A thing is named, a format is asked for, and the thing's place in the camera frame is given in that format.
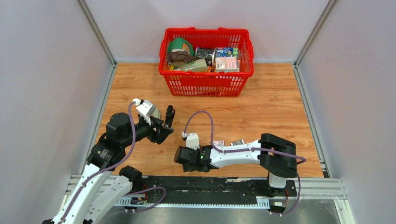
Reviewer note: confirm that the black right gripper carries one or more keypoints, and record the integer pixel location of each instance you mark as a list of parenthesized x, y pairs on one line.
[(190, 168)]

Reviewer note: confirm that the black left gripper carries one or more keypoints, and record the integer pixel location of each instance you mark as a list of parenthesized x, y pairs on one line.
[(163, 132)]

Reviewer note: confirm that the black stapler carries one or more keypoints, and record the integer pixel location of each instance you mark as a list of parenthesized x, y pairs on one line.
[(170, 113)]

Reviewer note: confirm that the staple box tray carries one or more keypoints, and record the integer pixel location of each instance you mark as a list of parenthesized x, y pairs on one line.
[(237, 142)]

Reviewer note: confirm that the red white staple box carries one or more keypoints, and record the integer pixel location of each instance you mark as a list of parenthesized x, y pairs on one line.
[(219, 143)]

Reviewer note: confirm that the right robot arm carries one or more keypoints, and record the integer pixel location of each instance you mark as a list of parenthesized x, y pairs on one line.
[(275, 154)]

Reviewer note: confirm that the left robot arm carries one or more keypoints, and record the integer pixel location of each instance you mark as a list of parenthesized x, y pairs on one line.
[(86, 205)]

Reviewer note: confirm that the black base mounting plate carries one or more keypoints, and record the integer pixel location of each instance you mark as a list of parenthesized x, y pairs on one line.
[(225, 192)]

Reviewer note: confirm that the pale green bottle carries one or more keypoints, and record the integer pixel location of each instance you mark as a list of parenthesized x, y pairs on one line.
[(199, 65)]

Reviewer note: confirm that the brown crumpled bag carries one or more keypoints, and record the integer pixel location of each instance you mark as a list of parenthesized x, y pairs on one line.
[(180, 57)]

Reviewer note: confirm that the red plastic shopping basket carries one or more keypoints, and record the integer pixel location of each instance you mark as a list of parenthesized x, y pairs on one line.
[(226, 42)]

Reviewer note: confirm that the green snack bag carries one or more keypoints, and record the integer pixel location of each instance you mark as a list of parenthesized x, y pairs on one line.
[(180, 44)]

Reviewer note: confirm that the pink white packet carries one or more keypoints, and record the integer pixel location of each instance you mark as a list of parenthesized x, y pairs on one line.
[(227, 64)]

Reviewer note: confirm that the dark patterned packet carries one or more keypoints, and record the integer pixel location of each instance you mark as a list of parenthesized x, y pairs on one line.
[(205, 53)]

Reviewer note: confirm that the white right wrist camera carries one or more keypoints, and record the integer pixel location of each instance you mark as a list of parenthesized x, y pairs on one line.
[(191, 140)]

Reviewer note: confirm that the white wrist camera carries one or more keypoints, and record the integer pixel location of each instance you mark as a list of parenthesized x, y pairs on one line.
[(191, 140), (146, 109)]

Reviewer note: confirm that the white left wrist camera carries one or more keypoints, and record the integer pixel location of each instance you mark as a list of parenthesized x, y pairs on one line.
[(146, 109)]

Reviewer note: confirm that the aluminium frame rail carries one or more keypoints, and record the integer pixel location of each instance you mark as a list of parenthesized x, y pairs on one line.
[(311, 189)]

